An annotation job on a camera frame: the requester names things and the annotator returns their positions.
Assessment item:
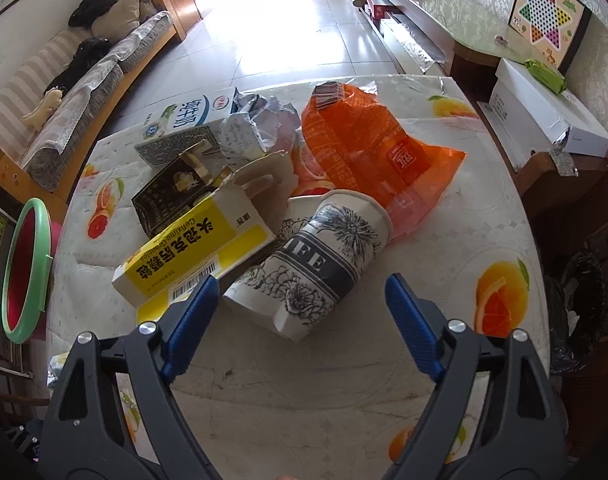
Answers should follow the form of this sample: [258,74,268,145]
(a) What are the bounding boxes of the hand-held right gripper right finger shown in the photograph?
[384,273,570,480]

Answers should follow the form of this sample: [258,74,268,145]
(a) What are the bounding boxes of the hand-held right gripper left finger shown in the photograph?
[44,276,222,480]

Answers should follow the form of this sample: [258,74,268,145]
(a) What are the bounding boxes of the yellow white medicine box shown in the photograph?
[112,152,297,326]

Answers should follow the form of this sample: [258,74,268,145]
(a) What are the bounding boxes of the flower print paper cup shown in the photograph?
[223,189,395,344]

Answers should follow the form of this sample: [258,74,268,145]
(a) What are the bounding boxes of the dark tea box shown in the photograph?
[132,142,235,241]

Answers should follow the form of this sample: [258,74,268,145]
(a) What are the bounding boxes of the red bin with green rim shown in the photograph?
[1,198,59,345]

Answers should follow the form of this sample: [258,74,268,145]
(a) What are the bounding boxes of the orange plastic bag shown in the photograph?
[301,81,467,242]

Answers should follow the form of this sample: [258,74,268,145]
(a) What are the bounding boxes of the paper ball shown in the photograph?
[218,94,303,161]

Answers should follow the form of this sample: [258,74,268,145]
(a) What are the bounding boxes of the white milk carton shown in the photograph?
[134,87,239,166]

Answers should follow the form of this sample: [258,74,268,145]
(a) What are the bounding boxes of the fruit print tablecloth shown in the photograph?
[46,74,552,480]

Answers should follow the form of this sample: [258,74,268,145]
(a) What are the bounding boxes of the black plastic bag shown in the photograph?
[543,251,607,376]

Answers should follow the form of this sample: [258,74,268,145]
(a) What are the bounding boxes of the dark wooden side table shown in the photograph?
[514,150,608,261]

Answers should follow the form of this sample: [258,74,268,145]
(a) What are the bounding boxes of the white cardboard box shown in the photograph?
[489,57,608,171]

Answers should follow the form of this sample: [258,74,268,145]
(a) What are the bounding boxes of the cream plush toy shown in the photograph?
[22,89,63,127]

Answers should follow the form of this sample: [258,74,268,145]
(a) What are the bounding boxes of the green packet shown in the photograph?
[523,59,567,95]

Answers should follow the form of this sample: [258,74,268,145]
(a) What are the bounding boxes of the striped wooden sofa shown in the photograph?
[0,0,185,196]

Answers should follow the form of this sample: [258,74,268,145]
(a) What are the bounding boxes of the black jacket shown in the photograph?
[44,37,112,96]

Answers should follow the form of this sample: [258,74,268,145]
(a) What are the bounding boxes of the long television cabinet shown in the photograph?
[344,0,515,78]

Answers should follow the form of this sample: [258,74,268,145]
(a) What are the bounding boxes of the tan pillow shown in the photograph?
[91,0,140,41]

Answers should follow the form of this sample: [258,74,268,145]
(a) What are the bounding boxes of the black clothes pile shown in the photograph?
[68,0,117,28]

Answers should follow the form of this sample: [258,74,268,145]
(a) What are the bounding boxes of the star checkers board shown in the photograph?
[507,0,592,73]

